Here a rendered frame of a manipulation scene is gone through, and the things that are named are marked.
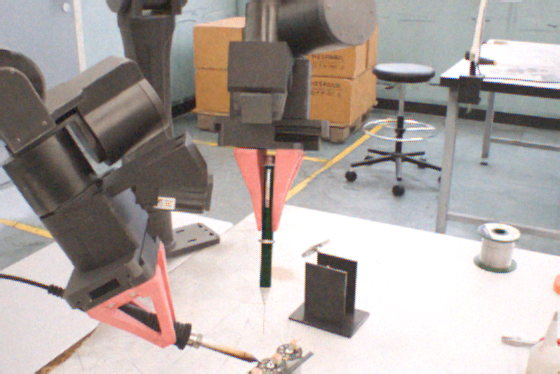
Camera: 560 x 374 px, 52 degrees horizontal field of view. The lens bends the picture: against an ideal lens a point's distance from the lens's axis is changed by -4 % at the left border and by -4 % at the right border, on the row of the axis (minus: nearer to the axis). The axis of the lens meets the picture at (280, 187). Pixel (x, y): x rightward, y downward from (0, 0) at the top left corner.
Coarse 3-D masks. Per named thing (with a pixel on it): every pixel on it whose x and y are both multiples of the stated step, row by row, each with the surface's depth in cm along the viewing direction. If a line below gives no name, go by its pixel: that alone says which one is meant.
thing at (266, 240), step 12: (264, 168) 54; (264, 180) 54; (264, 192) 54; (264, 204) 53; (264, 216) 53; (264, 228) 53; (264, 240) 53; (264, 252) 54; (264, 264) 54; (264, 276) 54
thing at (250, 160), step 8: (288, 136) 54; (296, 136) 55; (304, 136) 54; (312, 136) 54; (304, 144) 55; (312, 144) 55; (320, 144) 56; (240, 152) 51; (248, 152) 51; (256, 152) 51; (264, 152) 55; (240, 160) 51; (248, 160) 51; (256, 160) 51; (240, 168) 51; (248, 168) 51; (256, 168) 51; (248, 176) 51; (256, 176) 51; (248, 184) 52; (256, 184) 52; (256, 192) 52; (256, 200) 52; (256, 208) 53; (256, 216) 53; (256, 224) 53
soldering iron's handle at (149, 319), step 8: (48, 288) 48; (56, 288) 49; (64, 288) 49; (56, 296) 49; (128, 304) 50; (128, 312) 50; (136, 312) 50; (144, 312) 50; (144, 320) 50; (152, 320) 50; (152, 328) 50; (160, 328) 50; (176, 328) 51; (184, 328) 51; (176, 336) 51; (184, 336) 51; (176, 344) 51; (184, 344) 51
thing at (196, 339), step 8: (192, 336) 52; (200, 336) 52; (192, 344) 52; (200, 344) 52; (208, 344) 52; (216, 344) 52; (224, 352) 53; (232, 352) 53; (240, 352) 53; (248, 360) 53
